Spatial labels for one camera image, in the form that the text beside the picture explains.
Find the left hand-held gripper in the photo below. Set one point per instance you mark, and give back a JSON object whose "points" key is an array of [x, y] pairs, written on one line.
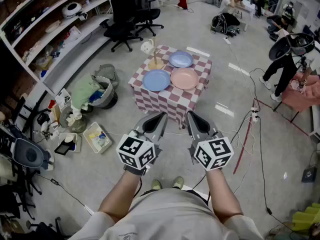
{"points": [[136, 150]]}

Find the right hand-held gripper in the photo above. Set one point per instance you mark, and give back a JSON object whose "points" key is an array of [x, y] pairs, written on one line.
{"points": [[213, 154]]}

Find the blue plate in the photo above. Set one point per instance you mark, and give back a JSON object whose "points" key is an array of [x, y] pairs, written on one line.
{"points": [[181, 59], [156, 80]]}

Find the pink plate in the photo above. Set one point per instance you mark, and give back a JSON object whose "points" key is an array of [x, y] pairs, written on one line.
{"points": [[184, 79]]}

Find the person's right forearm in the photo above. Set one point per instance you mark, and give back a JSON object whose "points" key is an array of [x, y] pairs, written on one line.
{"points": [[222, 196]]}

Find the person's left forearm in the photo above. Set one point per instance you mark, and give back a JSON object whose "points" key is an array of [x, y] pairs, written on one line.
{"points": [[117, 196]]}

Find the red white checkered tablecloth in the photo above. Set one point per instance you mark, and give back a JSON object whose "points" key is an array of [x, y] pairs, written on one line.
{"points": [[162, 101]]}

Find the red floor tape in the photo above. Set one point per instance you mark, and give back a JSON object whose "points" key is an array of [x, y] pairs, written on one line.
{"points": [[236, 169]]}

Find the white power strip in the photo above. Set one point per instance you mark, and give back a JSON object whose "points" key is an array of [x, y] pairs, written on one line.
{"points": [[227, 40], [255, 114]]}

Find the grey laundry basket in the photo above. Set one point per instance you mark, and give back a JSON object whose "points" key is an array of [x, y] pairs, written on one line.
{"points": [[105, 99]]}

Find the person's right shoe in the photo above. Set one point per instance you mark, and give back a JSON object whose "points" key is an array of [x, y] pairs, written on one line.
{"points": [[178, 182]]}

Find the person's shoe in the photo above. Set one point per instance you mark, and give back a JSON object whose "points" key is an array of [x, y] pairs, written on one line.
{"points": [[178, 182], [156, 184]]}

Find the person's left shoe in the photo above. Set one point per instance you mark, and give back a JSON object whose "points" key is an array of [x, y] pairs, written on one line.
{"points": [[156, 184]]}

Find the white plastic bin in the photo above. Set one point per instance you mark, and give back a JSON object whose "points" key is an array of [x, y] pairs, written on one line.
{"points": [[70, 140], [97, 137]]}

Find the wooden mug tree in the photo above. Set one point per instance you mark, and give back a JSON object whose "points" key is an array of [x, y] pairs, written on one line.
{"points": [[155, 65]]}

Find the blue cloth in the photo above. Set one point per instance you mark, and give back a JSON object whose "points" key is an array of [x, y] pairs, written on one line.
{"points": [[96, 96]]}

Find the grey striped mesh basket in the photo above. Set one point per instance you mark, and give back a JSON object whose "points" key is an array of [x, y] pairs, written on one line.
{"points": [[106, 71]]}

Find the dark green basket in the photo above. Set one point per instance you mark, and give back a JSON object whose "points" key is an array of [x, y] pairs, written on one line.
{"points": [[77, 126]]}

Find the white mug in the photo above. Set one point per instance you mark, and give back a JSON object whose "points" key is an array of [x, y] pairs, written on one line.
{"points": [[147, 47]]}

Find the green cloth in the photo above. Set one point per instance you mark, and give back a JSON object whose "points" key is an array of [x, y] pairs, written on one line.
{"points": [[83, 91]]}

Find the white cloth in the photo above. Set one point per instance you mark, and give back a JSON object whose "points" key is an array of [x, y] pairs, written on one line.
{"points": [[73, 117]]}

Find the person's white shirt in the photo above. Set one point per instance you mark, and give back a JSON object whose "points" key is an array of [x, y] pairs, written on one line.
{"points": [[170, 216]]}

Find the black tablet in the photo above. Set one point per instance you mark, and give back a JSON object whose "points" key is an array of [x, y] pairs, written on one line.
{"points": [[62, 149]]}

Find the white box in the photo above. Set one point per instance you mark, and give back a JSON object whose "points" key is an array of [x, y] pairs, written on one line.
{"points": [[63, 97]]}

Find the pink cloth table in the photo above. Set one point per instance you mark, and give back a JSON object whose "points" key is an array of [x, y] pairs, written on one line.
{"points": [[300, 96]]}

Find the red cup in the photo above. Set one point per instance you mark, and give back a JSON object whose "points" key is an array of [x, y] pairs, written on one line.
{"points": [[51, 104]]}

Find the black equipment bag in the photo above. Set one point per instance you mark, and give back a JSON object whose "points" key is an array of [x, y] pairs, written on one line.
{"points": [[225, 21]]}

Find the black office chair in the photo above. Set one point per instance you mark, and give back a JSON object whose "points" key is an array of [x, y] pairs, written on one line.
{"points": [[150, 12], [47, 230], [20, 189], [122, 14]]}

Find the dark blue box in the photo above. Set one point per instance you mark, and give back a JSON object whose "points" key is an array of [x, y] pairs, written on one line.
{"points": [[308, 175]]}

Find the white plastic bag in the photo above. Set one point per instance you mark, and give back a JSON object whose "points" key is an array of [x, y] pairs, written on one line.
{"points": [[72, 35]]}

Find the white shelving unit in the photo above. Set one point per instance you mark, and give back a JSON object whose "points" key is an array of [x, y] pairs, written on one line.
{"points": [[95, 19]]}

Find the white low table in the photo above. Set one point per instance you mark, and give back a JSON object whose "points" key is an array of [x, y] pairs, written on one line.
{"points": [[246, 14]]}

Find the yellow-green folded rack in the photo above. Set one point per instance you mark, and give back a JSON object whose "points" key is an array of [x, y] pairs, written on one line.
{"points": [[306, 217]]}

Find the white bowl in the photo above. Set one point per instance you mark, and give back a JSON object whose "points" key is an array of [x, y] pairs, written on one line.
{"points": [[53, 27]]}

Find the white round device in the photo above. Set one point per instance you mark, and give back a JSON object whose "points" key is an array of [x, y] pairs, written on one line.
{"points": [[71, 10]]}

